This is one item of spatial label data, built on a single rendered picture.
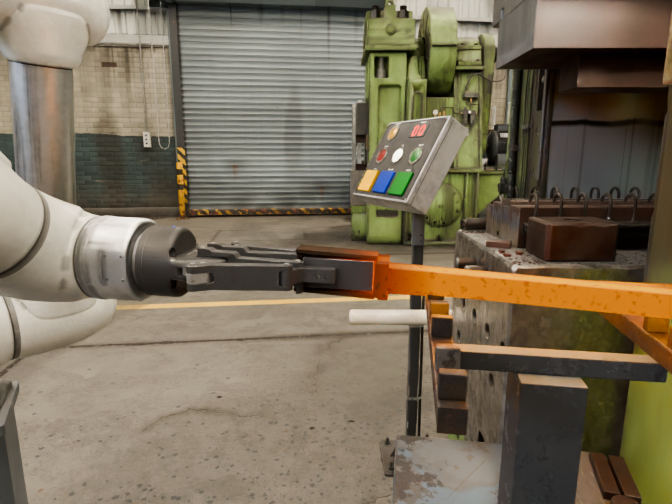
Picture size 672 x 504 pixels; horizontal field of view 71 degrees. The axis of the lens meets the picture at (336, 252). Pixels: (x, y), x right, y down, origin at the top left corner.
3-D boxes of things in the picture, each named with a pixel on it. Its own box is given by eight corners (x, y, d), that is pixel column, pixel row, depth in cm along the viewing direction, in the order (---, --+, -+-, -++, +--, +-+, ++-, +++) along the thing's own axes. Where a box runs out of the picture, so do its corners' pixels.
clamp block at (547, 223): (544, 262, 77) (548, 222, 76) (524, 251, 85) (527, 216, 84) (617, 262, 77) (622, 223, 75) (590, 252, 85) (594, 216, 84)
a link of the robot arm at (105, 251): (78, 310, 47) (132, 314, 47) (69, 221, 46) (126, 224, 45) (128, 286, 56) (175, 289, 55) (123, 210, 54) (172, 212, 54)
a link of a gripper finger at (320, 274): (286, 263, 47) (278, 270, 44) (336, 266, 46) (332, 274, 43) (286, 278, 47) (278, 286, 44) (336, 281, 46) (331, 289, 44)
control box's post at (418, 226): (405, 462, 169) (415, 158, 148) (404, 456, 173) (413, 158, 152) (415, 462, 169) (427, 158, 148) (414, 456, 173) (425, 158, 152)
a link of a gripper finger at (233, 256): (201, 245, 49) (194, 247, 47) (305, 252, 46) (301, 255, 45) (202, 282, 49) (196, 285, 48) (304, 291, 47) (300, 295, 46)
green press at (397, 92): (357, 248, 564) (360, -14, 507) (343, 232, 684) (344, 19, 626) (528, 244, 590) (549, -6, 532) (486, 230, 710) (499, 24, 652)
